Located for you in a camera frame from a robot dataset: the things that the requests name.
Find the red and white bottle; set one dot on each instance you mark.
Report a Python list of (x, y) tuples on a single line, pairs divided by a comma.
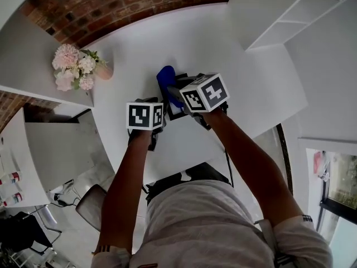
[(16, 177), (18, 198)]

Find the pink vase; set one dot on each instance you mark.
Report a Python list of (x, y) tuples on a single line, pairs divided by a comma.
[(105, 72)]

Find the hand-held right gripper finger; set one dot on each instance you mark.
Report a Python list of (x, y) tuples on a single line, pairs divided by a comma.
[(176, 93)]

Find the blue cloth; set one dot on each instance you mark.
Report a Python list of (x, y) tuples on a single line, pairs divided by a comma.
[(166, 77)]

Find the person's legs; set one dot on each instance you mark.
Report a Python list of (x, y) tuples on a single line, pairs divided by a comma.
[(200, 172)]

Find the small white table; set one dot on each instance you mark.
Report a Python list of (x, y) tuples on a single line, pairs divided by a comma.
[(19, 155)]

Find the grey brown chair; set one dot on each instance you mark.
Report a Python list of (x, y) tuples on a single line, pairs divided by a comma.
[(92, 208)]

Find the black floor strip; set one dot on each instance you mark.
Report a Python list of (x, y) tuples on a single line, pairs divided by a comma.
[(285, 155)]

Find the person's white shirt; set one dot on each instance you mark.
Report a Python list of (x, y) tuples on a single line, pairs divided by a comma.
[(200, 227)]

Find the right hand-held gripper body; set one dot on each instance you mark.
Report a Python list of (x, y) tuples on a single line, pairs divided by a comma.
[(212, 92)]

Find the black framed window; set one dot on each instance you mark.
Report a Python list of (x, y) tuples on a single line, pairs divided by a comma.
[(340, 183)]

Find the black garment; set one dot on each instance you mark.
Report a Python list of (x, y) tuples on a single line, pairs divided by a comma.
[(22, 233)]

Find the white shelf cabinet unit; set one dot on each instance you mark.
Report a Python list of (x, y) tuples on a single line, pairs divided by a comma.
[(28, 52)]

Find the pale pink flower bouquet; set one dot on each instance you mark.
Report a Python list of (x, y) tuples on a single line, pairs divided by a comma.
[(69, 63)]

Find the person's left forearm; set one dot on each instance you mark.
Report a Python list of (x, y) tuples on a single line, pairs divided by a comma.
[(125, 183)]

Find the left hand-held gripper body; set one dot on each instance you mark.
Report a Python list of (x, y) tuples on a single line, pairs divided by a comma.
[(139, 116)]

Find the person's right forearm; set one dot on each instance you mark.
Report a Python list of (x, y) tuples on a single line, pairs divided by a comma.
[(251, 172)]

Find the black picture frame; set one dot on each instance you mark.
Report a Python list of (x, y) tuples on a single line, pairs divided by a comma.
[(177, 115)]

